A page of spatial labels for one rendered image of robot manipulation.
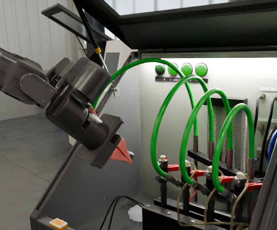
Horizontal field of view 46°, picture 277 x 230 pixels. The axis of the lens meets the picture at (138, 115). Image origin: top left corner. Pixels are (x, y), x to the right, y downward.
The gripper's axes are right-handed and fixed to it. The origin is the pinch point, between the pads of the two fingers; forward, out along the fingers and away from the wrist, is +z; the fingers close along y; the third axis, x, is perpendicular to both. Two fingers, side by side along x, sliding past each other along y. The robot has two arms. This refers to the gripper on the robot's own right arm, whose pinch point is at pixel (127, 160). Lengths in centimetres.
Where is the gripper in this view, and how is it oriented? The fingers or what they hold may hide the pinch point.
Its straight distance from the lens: 67.5
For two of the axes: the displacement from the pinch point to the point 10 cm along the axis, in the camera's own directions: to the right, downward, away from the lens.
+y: 5.2, -8.1, 2.5
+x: -6.0, -1.4, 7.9
